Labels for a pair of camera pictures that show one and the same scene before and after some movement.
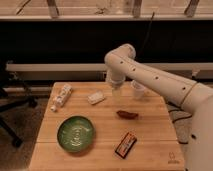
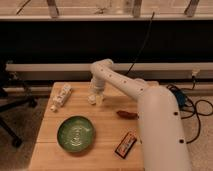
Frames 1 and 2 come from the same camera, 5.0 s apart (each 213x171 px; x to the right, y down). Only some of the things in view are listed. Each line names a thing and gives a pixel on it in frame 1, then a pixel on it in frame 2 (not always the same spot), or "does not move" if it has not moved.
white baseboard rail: (94, 71) does not move
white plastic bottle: (61, 97) does not move
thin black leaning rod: (149, 28) does not move
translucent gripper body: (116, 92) → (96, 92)
